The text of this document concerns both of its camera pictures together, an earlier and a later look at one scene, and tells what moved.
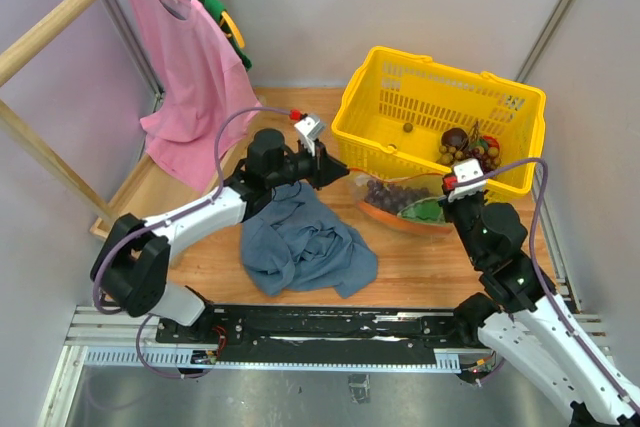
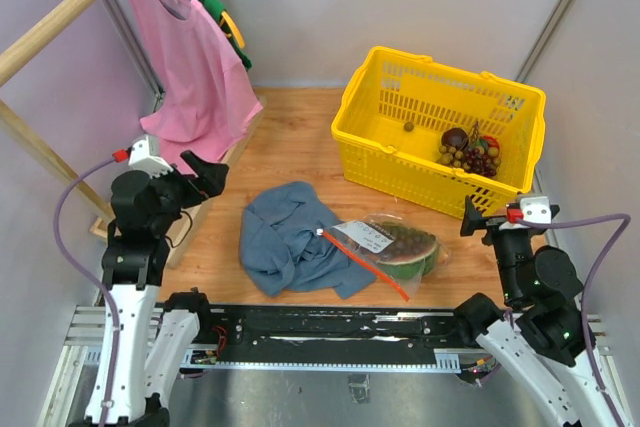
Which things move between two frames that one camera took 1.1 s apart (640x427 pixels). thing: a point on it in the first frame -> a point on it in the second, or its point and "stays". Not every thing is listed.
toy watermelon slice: x=425 y=209 -> x=411 y=269
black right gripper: x=449 y=205 -> x=473 y=218
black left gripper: x=324 y=167 -> x=210 y=178
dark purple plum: x=455 y=137 stays
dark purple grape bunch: x=391 y=197 -> x=407 y=241
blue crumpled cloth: x=294 y=244 stays
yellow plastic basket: x=404 y=114 stays
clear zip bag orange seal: x=409 y=204 -> x=400 y=248
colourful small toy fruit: x=489 y=144 stays
